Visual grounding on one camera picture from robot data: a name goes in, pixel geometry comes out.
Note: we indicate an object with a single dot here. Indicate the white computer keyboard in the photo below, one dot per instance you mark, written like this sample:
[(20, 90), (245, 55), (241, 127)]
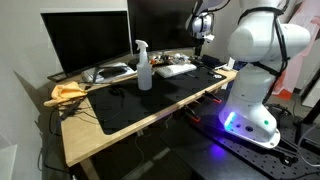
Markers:
[(175, 69)]

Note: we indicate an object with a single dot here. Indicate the white charger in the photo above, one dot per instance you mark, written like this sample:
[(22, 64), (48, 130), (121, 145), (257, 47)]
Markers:
[(227, 68)]

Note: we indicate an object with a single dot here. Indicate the translucent white spray bottle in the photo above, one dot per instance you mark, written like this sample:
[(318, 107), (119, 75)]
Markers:
[(144, 75)]

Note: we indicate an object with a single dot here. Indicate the large white-framed monitor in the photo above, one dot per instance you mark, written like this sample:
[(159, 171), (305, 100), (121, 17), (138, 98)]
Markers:
[(86, 40)]

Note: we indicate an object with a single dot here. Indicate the black perforated breadboard table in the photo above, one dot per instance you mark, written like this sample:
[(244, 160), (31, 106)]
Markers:
[(233, 160)]

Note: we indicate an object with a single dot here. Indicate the black orange clamp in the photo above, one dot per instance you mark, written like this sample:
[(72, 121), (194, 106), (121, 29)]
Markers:
[(213, 96), (192, 114)]

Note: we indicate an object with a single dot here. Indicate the black desk mat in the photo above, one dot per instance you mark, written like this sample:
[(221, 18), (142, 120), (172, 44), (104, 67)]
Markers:
[(133, 106)]

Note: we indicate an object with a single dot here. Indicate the black tripod stand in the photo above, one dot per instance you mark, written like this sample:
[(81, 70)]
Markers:
[(311, 113)]

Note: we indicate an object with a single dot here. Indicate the red white banner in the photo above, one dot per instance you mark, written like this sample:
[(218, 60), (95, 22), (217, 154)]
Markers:
[(301, 40)]

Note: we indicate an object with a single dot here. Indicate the black computer mouse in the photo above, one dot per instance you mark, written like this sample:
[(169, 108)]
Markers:
[(198, 61)]

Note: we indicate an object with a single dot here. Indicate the round black pad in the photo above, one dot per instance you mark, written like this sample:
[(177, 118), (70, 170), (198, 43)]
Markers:
[(133, 63)]

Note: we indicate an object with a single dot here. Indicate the small dark metal tool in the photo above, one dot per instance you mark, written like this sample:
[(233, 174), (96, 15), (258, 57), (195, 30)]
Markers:
[(210, 71)]

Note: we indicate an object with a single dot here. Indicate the orange cloth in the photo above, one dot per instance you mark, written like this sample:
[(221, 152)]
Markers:
[(65, 91)]

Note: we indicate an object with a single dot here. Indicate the white round object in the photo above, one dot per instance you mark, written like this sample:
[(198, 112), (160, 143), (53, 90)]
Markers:
[(180, 56)]

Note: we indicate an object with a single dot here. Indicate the black-framed monitor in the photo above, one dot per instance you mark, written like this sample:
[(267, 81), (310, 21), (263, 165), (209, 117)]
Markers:
[(160, 23)]

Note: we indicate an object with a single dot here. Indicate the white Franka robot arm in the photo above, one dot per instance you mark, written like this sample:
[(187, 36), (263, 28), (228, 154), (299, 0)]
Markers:
[(253, 100)]

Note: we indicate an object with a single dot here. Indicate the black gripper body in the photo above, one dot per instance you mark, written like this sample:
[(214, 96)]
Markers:
[(199, 43)]

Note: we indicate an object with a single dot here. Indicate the red snack packet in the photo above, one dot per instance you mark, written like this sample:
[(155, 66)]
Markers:
[(156, 61)]

